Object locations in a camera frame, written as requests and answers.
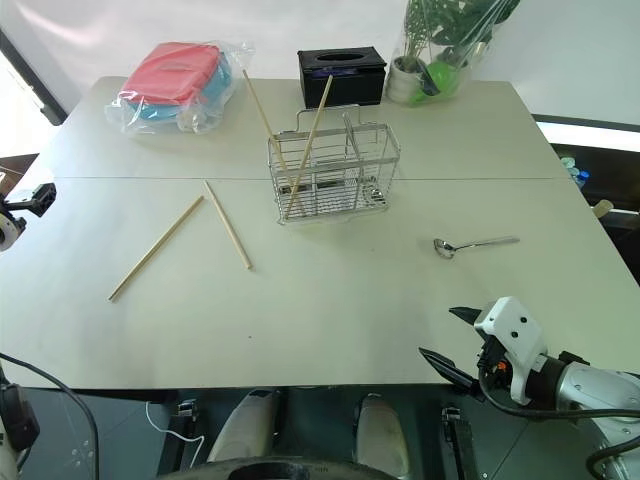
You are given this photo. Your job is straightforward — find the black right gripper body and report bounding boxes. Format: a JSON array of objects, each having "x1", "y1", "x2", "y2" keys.
[{"x1": 473, "y1": 333, "x2": 515, "y2": 403}]

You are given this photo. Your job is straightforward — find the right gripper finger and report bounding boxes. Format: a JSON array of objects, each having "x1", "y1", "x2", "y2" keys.
[
  {"x1": 448, "y1": 305, "x2": 485, "y2": 329},
  {"x1": 418, "y1": 346, "x2": 482, "y2": 396}
]

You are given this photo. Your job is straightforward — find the metal spoon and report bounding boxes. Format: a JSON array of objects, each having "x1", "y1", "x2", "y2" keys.
[
  {"x1": 432, "y1": 235, "x2": 522, "y2": 261},
  {"x1": 342, "y1": 112, "x2": 389, "y2": 207}
]

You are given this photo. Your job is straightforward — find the black stand leg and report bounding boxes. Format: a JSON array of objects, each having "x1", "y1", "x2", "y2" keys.
[
  {"x1": 440, "y1": 405, "x2": 476, "y2": 480},
  {"x1": 174, "y1": 398, "x2": 201, "y2": 451}
]

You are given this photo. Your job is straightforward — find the white rounded robot foot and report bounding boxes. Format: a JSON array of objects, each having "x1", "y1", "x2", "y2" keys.
[
  {"x1": 355, "y1": 392, "x2": 407, "y2": 479},
  {"x1": 206, "y1": 388, "x2": 282, "y2": 466}
]

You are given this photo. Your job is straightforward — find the bright green round object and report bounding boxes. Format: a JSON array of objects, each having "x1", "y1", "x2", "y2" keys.
[{"x1": 409, "y1": 58, "x2": 460, "y2": 108}]

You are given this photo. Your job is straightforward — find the wooden chopstick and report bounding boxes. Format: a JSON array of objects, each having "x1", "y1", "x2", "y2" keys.
[
  {"x1": 106, "y1": 195, "x2": 206, "y2": 303},
  {"x1": 202, "y1": 180, "x2": 254, "y2": 273},
  {"x1": 242, "y1": 69, "x2": 293, "y2": 195},
  {"x1": 284, "y1": 74, "x2": 334, "y2": 218}
]

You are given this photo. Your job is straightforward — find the white plant pot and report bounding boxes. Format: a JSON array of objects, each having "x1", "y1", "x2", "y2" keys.
[{"x1": 388, "y1": 55, "x2": 427, "y2": 104}]

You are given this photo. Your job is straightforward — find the clear plastic plant wrap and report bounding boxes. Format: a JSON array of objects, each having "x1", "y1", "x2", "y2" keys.
[{"x1": 390, "y1": 0, "x2": 522, "y2": 109}]

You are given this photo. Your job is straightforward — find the black tissue box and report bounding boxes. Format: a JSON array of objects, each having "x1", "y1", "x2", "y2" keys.
[{"x1": 297, "y1": 45, "x2": 388, "y2": 109}]

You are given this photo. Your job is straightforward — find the green leafy plant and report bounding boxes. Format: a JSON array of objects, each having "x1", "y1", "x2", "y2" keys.
[{"x1": 402, "y1": 0, "x2": 521, "y2": 69}]

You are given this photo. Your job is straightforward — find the clear plastic zip bag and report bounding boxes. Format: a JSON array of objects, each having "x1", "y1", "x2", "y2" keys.
[{"x1": 103, "y1": 40, "x2": 257, "y2": 138}]

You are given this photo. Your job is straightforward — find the red lunch box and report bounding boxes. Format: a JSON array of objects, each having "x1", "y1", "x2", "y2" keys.
[{"x1": 120, "y1": 41, "x2": 223, "y2": 107}]

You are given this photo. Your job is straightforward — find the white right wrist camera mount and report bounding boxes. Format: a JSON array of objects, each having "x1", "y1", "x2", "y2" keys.
[{"x1": 473, "y1": 296, "x2": 549, "y2": 407}]

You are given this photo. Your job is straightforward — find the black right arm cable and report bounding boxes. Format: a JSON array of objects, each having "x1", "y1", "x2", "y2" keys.
[{"x1": 477, "y1": 368, "x2": 640, "y2": 424}]

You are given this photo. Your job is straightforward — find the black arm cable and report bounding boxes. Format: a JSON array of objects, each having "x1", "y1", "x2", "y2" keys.
[
  {"x1": 0, "y1": 351, "x2": 100, "y2": 480},
  {"x1": 477, "y1": 368, "x2": 640, "y2": 424}
]

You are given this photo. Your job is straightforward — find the metal wire cutlery basket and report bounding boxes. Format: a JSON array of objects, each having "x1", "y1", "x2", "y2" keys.
[{"x1": 266, "y1": 103, "x2": 403, "y2": 228}]

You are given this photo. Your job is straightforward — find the thin white cable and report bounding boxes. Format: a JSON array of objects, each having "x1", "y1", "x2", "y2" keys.
[{"x1": 145, "y1": 399, "x2": 207, "y2": 459}]

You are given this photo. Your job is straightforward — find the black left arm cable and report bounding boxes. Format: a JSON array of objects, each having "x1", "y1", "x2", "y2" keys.
[{"x1": 0, "y1": 351, "x2": 100, "y2": 480}]

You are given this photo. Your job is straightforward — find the black bracket with white disc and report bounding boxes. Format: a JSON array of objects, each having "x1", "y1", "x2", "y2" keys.
[{"x1": 0, "y1": 182, "x2": 58, "y2": 253}]

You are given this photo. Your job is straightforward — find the black backdrop frame bar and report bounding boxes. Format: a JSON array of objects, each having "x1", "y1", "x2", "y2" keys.
[{"x1": 0, "y1": 25, "x2": 70, "y2": 127}]

